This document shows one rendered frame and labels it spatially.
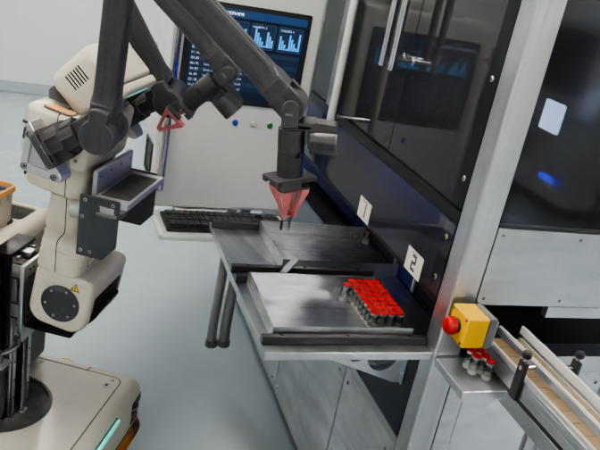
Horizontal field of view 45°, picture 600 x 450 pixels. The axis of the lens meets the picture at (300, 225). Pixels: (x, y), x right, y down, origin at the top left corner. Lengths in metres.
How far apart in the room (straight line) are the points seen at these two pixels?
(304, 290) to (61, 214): 0.64
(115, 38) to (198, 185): 0.98
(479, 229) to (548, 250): 0.20
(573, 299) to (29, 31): 5.77
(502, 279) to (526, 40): 0.52
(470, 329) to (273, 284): 0.53
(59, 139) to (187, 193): 0.86
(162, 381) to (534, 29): 2.03
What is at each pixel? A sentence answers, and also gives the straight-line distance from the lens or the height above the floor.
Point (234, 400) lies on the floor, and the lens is 2.90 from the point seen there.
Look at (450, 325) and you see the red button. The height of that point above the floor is 1.00.
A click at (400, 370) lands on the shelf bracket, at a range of 1.82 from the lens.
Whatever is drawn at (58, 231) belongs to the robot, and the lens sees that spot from 1.92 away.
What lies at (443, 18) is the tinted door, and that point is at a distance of 1.81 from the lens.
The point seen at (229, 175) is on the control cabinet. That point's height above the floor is 0.93.
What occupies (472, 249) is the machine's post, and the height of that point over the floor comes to 1.15.
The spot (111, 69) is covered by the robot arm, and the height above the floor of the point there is 1.38.
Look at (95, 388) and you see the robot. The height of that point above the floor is 0.28.
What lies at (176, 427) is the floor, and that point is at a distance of 2.73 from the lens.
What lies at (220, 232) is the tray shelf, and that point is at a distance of 2.08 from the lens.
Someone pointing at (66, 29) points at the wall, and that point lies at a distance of 6.87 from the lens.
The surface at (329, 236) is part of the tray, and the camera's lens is 2.19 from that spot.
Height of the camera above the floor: 1.69
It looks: 21 degrees down
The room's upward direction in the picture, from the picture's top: 11 degrees clockwise
